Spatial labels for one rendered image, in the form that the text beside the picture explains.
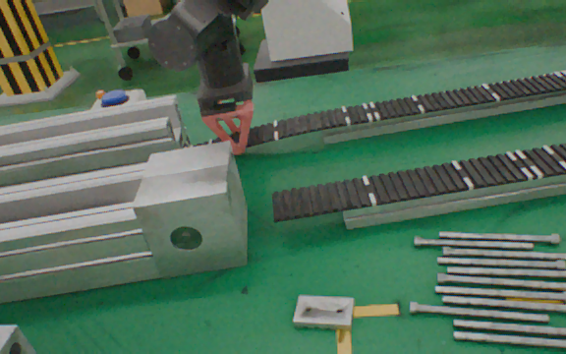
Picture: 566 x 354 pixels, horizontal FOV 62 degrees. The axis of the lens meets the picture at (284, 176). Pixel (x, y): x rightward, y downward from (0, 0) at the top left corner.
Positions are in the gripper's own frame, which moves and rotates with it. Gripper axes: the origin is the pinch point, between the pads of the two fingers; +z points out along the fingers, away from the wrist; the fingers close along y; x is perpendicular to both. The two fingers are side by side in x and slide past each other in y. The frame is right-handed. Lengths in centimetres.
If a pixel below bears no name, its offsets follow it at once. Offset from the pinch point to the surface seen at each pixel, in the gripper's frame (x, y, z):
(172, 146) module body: -8.1, 4.5, -3.0
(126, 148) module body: -14.1, 4.6, -3.8
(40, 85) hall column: -168, -271, 71
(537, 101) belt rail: 41.9, 1.4, 1.4
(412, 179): 19.7, 18.0, -1.1
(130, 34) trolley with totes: -96, -278, 50
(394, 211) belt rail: 17.3, 19.9, 1.4
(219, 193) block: 0.4, 23.5, -7.1
